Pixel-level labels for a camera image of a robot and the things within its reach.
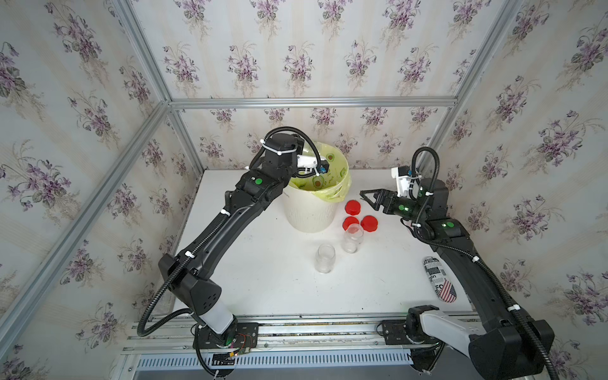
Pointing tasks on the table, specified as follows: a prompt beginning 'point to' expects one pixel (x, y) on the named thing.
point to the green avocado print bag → (333, 184)
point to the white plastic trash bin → (309, 212)
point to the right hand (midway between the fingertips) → (373, 195)
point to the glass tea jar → (324, 258)
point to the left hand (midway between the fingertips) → (289, 139)
